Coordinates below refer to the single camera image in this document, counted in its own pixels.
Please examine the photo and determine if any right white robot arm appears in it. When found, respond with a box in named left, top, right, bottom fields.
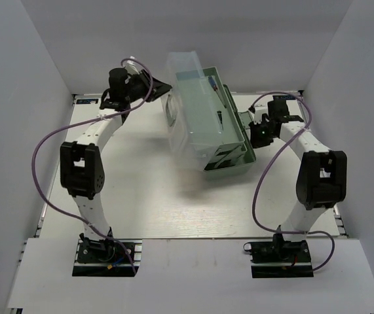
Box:
left=249, top=96, right=348, bottom=261

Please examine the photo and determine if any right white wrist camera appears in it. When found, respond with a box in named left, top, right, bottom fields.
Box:
left=248, top=104, right=268, bottom=124

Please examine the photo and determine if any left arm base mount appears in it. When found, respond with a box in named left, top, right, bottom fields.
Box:
left=72, top=234, right=142, bottom=277

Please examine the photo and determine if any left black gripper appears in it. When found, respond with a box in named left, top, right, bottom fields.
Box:
left=125, top=69, right=173, bottom=103

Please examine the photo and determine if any black green precision screwdriver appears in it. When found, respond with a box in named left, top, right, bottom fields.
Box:
left=217, top=111, right=224, bottom=131

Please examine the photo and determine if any green plastic toolbox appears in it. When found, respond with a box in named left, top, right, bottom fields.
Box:
left=161, top=51, right=256, bottom=180

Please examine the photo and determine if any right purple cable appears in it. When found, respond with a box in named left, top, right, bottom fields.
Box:
left=248, top=91, right=336, bottom=271

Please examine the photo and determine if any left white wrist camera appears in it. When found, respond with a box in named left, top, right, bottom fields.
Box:
left=121, top=58, right=140, bottom=75

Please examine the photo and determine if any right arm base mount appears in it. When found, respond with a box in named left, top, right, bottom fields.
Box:
left=243, top=234, right=314, bottom=279

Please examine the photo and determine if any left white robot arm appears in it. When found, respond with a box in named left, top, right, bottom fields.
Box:
left=60, top=67, right=172, bottom=261

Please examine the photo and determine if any green toolbox tray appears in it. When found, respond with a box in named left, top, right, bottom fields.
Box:
left=176, top=67, right=246, bottom=157

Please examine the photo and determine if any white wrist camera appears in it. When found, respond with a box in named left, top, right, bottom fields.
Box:
left=121, top=58, right=140, bottom=75
left=248, top=104, right=268, bottom=124

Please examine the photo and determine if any blue handle screwdriver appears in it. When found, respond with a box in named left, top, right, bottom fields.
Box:
left=208, top=75, right=226, bottom=108

